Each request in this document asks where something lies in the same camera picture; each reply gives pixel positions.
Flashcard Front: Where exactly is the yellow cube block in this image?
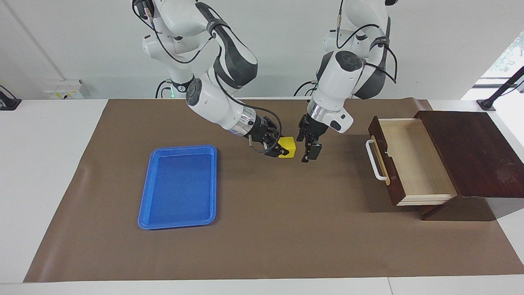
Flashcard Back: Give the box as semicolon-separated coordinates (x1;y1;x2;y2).
278;137;296;159

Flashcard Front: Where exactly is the white drawer handle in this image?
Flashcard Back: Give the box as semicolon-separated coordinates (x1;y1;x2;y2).
366;139;389;181

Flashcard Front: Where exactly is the wooden drawer dark front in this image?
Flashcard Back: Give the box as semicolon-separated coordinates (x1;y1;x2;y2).
366;116;458;206

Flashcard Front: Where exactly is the brown table mat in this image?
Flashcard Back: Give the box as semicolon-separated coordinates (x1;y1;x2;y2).
23;98;524;283

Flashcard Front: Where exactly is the blue plastic tray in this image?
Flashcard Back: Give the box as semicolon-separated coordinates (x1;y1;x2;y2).
138;145;217;230

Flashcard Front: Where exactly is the dark brown wooden cabinet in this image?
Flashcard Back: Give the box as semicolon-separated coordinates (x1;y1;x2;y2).
413;110;524;221

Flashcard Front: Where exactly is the black left base cable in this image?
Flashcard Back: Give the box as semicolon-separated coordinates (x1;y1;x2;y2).
293;80;319;98

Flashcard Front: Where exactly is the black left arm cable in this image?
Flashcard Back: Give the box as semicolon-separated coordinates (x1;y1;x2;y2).
336;0;398;85

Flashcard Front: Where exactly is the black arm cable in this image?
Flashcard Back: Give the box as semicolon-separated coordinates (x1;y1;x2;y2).
336;0;398;85
133;0;283;154

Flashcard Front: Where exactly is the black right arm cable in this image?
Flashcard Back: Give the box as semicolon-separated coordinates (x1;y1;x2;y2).
133;0;283;154

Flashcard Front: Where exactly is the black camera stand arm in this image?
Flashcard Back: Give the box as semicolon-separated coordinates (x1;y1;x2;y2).
477;66;524;112

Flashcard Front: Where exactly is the white wall socket box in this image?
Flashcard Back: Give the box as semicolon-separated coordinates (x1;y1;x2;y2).
44;79;85;100

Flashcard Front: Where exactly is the black clamp mount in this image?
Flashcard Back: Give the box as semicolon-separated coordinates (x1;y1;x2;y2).
0;84;22;111

